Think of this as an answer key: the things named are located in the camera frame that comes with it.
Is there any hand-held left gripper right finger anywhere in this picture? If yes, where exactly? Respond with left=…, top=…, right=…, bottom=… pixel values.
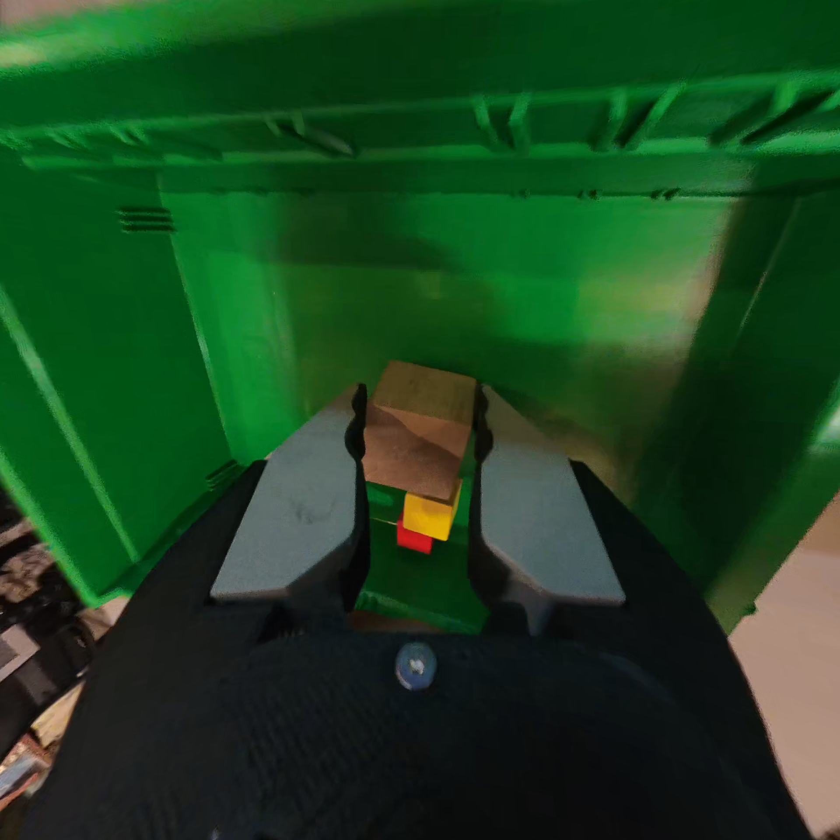
left=467, top=385, right=626, bottom=634

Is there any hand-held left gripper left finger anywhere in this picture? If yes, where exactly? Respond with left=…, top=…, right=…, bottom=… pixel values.
left=209, top=382, right=370, bottom=611

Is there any yellow cube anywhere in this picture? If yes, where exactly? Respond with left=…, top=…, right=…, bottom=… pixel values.
left=402, top=480, right=463, bottom=542

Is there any red cube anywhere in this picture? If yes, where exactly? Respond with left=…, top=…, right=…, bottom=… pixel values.
left=396, top=515, right=434, bottom=555

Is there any medium wooden cube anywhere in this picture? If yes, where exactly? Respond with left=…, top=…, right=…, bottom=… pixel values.
left=361, top=360, right=478, bottom=501

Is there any green plastic bin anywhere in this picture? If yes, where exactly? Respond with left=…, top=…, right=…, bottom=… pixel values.
left=0, top=0, right=840, bottom=636

